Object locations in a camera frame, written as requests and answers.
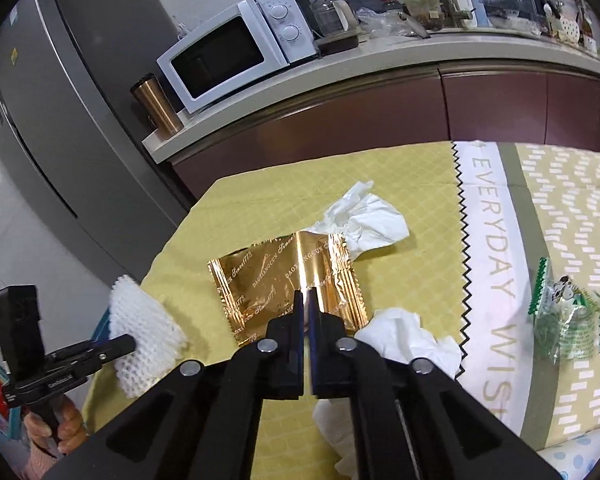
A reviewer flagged dark red kitchen cabinet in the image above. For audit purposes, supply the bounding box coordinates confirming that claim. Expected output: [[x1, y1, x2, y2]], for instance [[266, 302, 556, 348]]
[[170, 62, 600, 198]]

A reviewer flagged yellow patterned tablecloth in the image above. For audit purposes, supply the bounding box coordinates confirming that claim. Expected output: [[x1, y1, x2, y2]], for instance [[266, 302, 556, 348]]
[[82, 140, 600, 480]]

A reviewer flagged copper thermos tumbler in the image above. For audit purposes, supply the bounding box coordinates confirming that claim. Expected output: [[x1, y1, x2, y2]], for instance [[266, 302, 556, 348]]
[[131, 73, 184, 140]]

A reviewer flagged food container with lid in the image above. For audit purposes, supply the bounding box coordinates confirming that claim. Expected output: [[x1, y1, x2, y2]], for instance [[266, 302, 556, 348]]
[[398, 0, 444, 30]]

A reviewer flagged white foam fruit net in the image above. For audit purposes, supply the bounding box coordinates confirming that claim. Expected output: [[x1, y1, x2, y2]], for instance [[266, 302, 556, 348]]
[[109, 275, 187, 399]]

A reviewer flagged left hand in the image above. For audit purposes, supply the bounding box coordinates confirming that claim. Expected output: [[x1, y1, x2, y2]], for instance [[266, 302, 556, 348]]
[[23, 396, 88, 455]]

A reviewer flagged white soap dispenser bottle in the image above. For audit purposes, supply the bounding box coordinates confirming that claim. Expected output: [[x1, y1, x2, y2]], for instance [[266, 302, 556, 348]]
[[452, 0, 478, 29]]

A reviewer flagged white tissue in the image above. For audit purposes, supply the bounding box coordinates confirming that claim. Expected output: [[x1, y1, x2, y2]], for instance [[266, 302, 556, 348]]
[[306, 181, 410, 260], [313, 307, 462, 479]]

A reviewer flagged green clear plastic wrapper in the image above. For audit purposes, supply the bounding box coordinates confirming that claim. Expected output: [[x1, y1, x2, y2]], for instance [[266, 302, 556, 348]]
[[528, 257, 600, 364]]

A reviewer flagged grey refrigerator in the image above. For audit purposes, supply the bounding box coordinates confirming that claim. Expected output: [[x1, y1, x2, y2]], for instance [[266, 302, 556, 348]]
[[0, 0, 194, 283]]

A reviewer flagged white microwave oven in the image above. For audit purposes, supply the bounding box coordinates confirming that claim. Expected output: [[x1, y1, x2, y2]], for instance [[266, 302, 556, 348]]
[[157, 0, 317, 114]]

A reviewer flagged gold foil wrapper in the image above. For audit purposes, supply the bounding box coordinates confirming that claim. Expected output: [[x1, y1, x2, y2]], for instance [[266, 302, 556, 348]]
[[208, 231, 368, 347]]

